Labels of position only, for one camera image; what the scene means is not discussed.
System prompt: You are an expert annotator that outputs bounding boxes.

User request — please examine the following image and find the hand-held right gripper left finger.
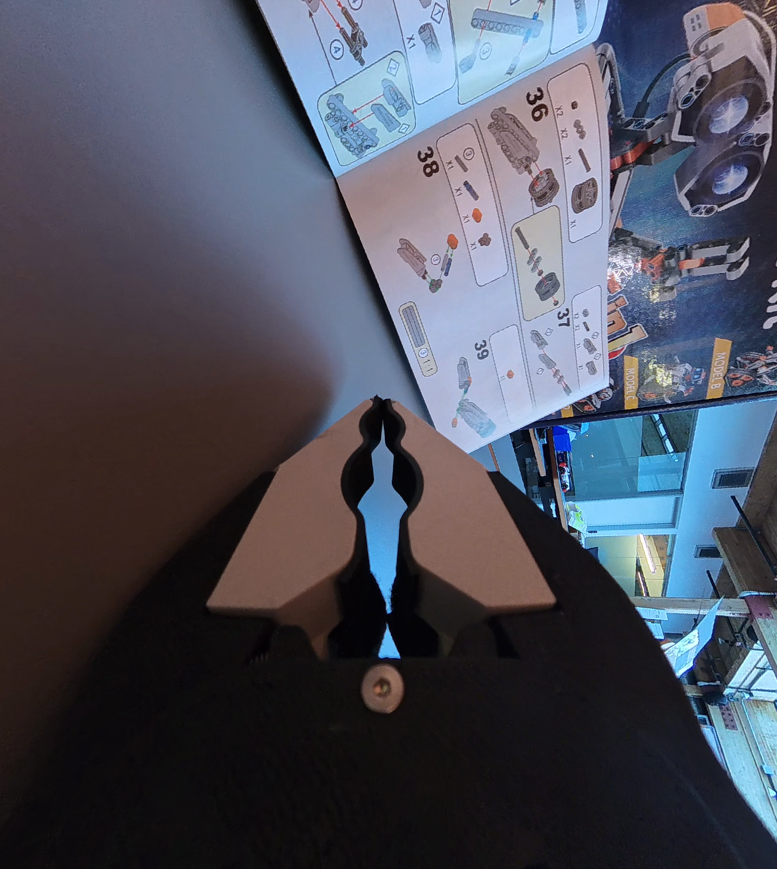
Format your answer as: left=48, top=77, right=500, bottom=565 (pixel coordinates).
left=206, top=397, right=387, bottom=656

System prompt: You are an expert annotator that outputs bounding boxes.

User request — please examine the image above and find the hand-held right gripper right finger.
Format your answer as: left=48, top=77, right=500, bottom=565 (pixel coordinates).
left=383, top=399, right=558, bottom=656

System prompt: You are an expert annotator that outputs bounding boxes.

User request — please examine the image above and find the distant cluttered workbench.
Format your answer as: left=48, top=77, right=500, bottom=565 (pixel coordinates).
left=511, top=426, right=583, bottom=537

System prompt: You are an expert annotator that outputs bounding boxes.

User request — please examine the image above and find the glass partition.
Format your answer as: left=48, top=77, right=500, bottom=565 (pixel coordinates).
left=568, top=414, right=691, bottom=500

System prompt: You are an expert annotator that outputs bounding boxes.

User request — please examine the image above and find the white paper sheet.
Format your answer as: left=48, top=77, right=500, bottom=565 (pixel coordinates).
left=663, top=597, right=725, bottom=676

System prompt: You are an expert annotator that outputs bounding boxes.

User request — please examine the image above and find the wooden roof beam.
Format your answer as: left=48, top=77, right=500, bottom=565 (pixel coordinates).
left=711, top=526, right=777, bottom=748

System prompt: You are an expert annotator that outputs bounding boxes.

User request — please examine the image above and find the open instruction booklet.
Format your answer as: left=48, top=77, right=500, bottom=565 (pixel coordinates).
left=254, top=0, right=614, bottom=454

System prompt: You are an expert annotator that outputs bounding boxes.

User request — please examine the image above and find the robot kit box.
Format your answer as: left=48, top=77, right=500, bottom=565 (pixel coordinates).
left=558, top=0, right=777, bottom=416

